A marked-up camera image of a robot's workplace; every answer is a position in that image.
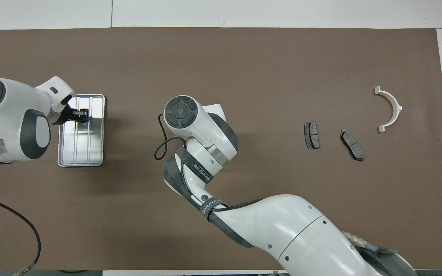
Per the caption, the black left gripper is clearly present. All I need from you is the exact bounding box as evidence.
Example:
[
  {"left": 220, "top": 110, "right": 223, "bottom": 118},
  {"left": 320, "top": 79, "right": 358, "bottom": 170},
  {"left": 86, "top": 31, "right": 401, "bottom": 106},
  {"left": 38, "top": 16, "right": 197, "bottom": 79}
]
[{"left": 54, "top": 96, "right": 90, "bottom": 124}]

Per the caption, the silver metal tray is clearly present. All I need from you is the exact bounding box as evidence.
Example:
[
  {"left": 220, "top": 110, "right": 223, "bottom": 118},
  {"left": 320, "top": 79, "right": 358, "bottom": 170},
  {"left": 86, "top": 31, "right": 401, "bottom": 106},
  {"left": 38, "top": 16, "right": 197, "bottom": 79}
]
[{"left": 57, "top": 94, "right": 106, "bottom": 168}]

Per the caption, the brown table mat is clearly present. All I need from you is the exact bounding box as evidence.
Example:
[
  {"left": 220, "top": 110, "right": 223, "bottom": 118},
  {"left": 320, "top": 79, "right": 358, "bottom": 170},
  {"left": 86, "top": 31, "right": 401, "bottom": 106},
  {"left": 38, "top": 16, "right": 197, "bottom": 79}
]
[{"left": 0, "top": 26, "right": 442, "bottom": 271}]

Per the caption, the rectangular grey brake pad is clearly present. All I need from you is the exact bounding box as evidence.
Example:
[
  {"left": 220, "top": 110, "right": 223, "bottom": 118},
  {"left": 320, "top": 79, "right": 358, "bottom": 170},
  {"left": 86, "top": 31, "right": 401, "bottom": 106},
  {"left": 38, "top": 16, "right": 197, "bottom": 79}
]
[{"left": 304, "top": 122, "right": 320, "bottom": 150}]

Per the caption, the curved grey brake pad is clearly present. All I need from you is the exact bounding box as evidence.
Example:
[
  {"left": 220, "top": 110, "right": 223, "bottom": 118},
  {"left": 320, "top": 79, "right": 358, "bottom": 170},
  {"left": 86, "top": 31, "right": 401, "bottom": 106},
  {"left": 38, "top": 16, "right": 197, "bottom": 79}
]
[{"left": 340, "top": 129, "right": 364, "bottom": 162}]

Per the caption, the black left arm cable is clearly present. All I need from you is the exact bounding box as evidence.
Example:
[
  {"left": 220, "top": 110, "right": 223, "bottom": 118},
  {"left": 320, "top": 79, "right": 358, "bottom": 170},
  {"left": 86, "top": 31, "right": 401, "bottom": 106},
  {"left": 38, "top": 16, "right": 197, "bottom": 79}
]
[{"left": 0, "top": 194, "right": 42, "bottom": 276}]

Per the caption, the white semicircular plastic bracket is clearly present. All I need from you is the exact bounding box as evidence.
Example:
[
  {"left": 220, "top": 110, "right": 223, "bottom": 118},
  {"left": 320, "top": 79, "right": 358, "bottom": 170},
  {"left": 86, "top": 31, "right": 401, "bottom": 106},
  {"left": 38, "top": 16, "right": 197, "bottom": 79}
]
[{"left": 374, "top": 86, "right": 402, "bottom": 133}]

